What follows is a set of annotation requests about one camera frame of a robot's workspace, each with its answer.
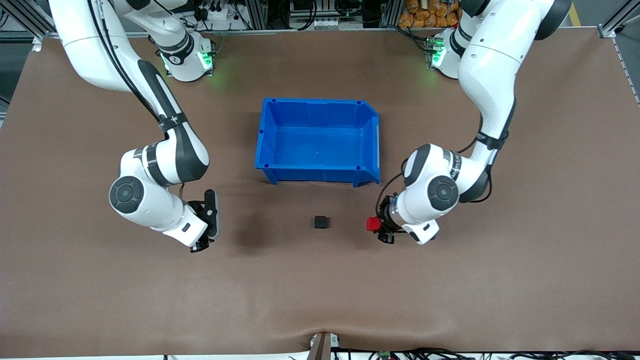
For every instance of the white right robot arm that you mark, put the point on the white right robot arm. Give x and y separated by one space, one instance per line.
85 40

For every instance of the red cube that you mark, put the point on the red cube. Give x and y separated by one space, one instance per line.
372 224

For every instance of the bag of orange snacks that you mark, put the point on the bag of orange snacks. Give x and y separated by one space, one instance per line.
425 15

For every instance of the blue plastic storage bin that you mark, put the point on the blue plastic storage bin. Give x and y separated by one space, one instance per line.
315 135

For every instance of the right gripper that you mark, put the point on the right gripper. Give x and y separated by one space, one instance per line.
203 244

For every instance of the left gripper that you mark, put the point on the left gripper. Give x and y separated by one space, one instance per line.
384 220

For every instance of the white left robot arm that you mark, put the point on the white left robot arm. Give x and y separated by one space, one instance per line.
490 65

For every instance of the white power strip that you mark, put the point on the white power strip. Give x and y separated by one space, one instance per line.
217 12

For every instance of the aluminium frame strut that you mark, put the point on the aluminium frame strut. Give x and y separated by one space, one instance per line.
29 17
612 25

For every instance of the black cube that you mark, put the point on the black cube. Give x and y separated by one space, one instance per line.
320 222

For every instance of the grey equipment box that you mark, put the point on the grey equipment box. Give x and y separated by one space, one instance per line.
325 22

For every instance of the aluminium table edge rail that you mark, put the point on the aluminium table edge rail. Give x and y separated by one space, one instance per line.
325 31

